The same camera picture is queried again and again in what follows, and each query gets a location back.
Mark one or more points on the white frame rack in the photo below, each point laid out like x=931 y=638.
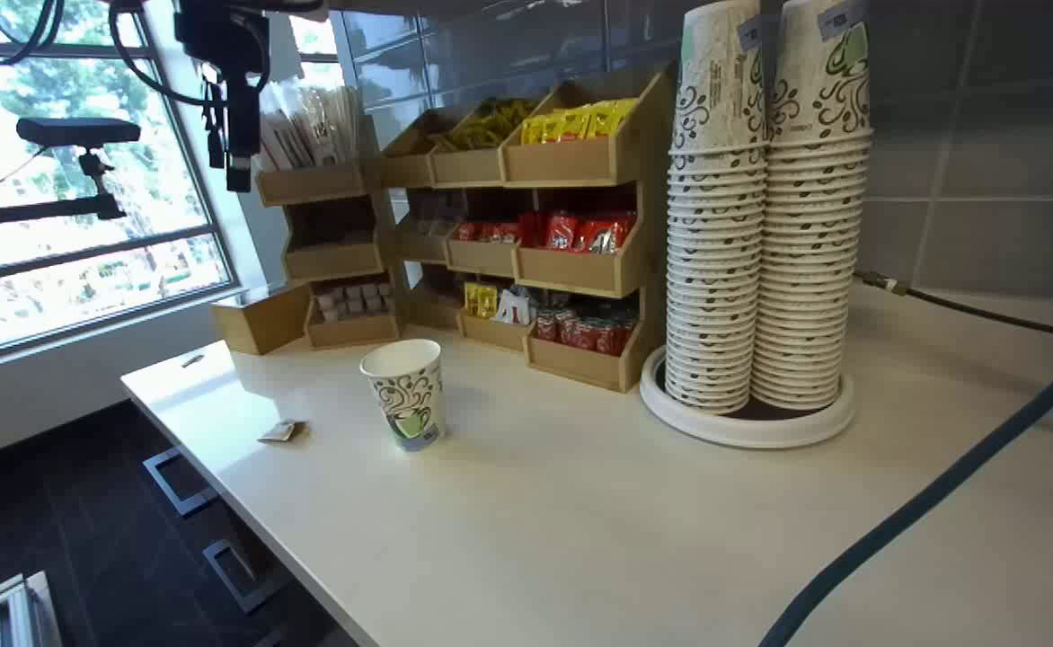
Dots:
x=6 y=614

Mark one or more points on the clear wrapped cutlery packets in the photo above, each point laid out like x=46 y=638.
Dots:
x=311 y=128

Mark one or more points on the dark yellow packets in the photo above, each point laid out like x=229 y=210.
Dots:
x=489 y=123

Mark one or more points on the small red white packets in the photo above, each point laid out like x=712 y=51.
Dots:
x=353 y=301

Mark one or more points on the olive brown packets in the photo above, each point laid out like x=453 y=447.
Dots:
x=422 y=142

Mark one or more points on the wide wooden tiered organizer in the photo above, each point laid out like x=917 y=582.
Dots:
x=579 y=165

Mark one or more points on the black camera bar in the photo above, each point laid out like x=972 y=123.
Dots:
x=76 y=132

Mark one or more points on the small wooden box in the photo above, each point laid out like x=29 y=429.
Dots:
x=264 y=318

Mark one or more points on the tall stack of paper cups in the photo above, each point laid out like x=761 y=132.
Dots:
x=814 y=240
x=712 y=240

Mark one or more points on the small yellow tea packets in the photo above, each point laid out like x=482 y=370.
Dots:
x=479 y=301

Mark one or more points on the red snack packets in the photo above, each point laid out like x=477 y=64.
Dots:
x=583 y=329
x=574 y=233

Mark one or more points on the white round cup tray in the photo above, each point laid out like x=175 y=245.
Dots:
x=745 y=429

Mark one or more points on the narrow wooden tiered organizer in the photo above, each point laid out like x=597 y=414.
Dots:
x=332 y=256

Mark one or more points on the printed paper cup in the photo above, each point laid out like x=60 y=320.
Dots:
x=405 y=389

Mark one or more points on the bright yellow packets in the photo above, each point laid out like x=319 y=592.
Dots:
x=579 y=119

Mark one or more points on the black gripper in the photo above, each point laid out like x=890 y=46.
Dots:
x=223 y=38

